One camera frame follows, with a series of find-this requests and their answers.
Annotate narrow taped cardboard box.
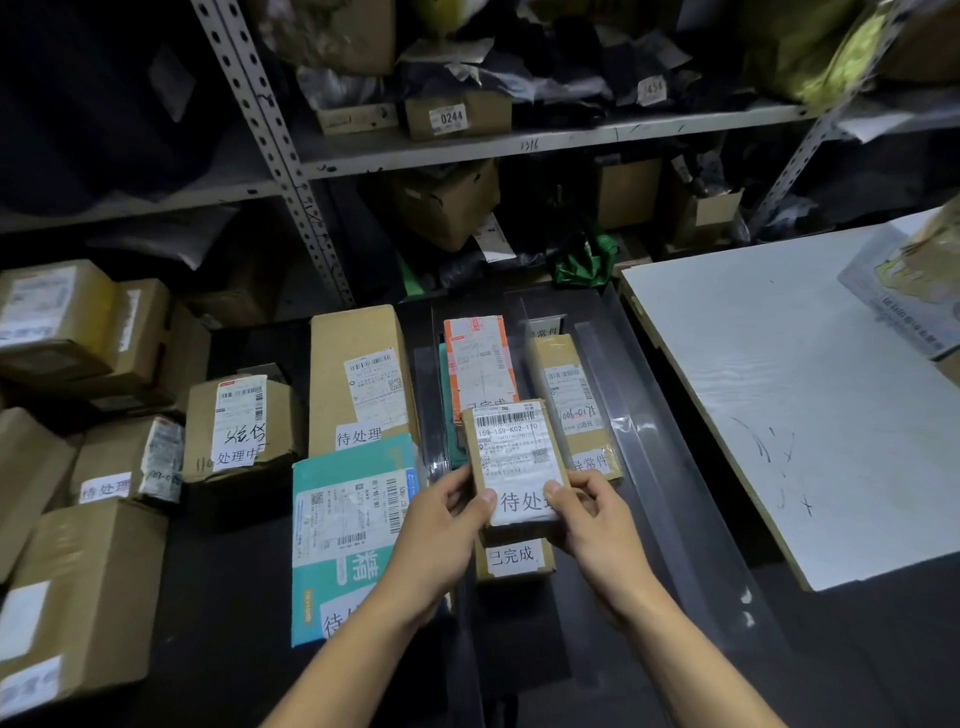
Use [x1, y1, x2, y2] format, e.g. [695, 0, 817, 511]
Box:
[524, 333, 626, 483]

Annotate plain cardboard box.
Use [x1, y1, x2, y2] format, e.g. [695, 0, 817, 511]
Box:
[0, 407, 78, 585]

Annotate person's right hand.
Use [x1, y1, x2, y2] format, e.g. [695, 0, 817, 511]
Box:
[543, 468, 666, 625]

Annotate person's left forearm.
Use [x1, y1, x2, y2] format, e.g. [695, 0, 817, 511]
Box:
[261, 591, 456, 728]

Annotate pile of black plastic bags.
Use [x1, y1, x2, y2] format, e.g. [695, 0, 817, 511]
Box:
[397, 0, 759, 130]

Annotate white labelled envelope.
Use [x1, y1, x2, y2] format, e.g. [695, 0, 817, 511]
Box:
[471, 213, 519, 265]

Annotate teal and white parcel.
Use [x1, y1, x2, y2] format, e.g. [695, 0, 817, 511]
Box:
[290, 432, 423, 649]

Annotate square cardboard box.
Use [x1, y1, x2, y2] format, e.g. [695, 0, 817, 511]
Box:
[595, 156, 663, 231]

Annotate flat cardboard parcel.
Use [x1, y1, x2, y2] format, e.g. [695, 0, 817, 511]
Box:
[473, 534, 557, 584]

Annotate clear plastic tray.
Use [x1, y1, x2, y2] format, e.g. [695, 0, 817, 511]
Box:
[411, 285, 759, 661]

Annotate large cardboard box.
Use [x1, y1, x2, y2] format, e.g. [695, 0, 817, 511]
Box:
[0, 498, 169, 723]

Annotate cardboard box with small label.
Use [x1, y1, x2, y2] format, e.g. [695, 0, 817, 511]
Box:
[404, 90, 514, 143]

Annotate grey plastic mailer bag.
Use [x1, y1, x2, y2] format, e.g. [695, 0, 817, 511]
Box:
[837, 193, 960, 363]

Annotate orange-edged white label parcel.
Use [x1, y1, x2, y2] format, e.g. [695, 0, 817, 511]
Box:
[441, 314, 521, 430]

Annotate open cardboard box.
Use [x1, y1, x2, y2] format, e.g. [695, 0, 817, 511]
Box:
[669, 186, 745, 250]

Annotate small white-labelled cardboard parcel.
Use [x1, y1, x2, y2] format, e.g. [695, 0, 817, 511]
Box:
[458, 399, 573, 547]

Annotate cardboard box with handwritten label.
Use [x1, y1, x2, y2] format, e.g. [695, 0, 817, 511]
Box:
[183, 374, 306, 486]

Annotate cardboard box with faded label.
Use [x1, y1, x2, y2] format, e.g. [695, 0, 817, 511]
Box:
[0, 259, 118, 385]

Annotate cardboard box with wrinkled label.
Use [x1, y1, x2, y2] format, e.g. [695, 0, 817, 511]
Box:
[69, 415, 186, 508]

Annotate person's right forearm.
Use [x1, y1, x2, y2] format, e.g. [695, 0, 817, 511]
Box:
[613, 571, 787, 728]

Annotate tall cardboard box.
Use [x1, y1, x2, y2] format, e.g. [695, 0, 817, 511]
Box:
[308, 303, 420, 460]

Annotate green plastic bag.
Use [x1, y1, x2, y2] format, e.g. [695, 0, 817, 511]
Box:
[553, 231, 621, 291]

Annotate grey metal shelf rack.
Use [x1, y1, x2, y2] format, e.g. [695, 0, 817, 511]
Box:
[0, 0, 960, 310]

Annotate low cardboard box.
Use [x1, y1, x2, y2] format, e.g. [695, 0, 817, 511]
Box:
[315, 102, 403, 138]

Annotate person's left hand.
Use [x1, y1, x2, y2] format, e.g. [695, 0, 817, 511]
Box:
[379, 465, 498, 625]

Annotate dented cardboard box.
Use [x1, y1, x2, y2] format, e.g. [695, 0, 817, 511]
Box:
[385, 158, 503, 254]

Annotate cardboard box with side label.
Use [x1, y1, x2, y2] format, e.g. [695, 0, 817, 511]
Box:
[71, 278, 174, 400]

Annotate yellow plastic bag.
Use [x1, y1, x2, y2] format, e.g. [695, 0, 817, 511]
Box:
[738, 0, 895, 108]

